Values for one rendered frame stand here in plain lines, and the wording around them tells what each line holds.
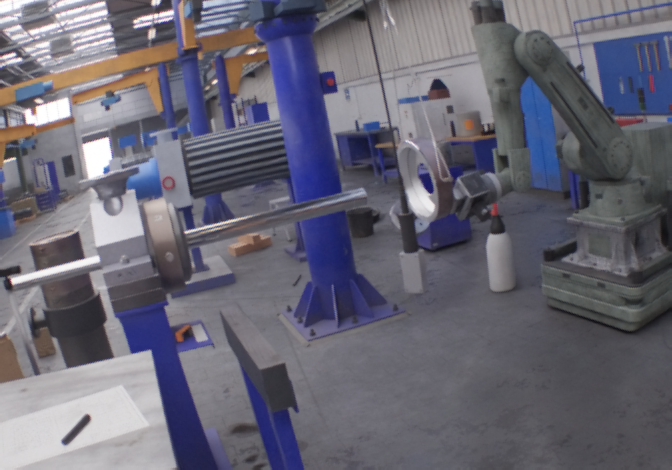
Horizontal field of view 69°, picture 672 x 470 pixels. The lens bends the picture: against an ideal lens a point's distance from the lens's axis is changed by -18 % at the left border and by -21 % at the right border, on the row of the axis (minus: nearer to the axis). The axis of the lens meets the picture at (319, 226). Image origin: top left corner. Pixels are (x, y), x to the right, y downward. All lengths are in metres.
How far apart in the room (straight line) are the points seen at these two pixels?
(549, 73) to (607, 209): 0.92
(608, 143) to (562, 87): 0.45
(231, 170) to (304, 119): 2.00
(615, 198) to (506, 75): 1.01
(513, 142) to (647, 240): 1.14
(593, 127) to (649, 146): 0.80
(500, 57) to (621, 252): 1.34
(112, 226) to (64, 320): 1.62
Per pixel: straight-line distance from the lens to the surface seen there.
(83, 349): 3.74
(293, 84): 3.93
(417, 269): 1.74
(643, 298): 3.37
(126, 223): 2.12
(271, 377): 1.55
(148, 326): 2.03
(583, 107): 3.20
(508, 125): 3.08
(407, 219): 1.71
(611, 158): 3.31
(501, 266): 4.20
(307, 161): 3.94
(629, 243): 3.47
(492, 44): 3.08
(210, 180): 5.84
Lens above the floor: 1.48
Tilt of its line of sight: 11 degrees down
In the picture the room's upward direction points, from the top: 11 degrees counter-clockwise
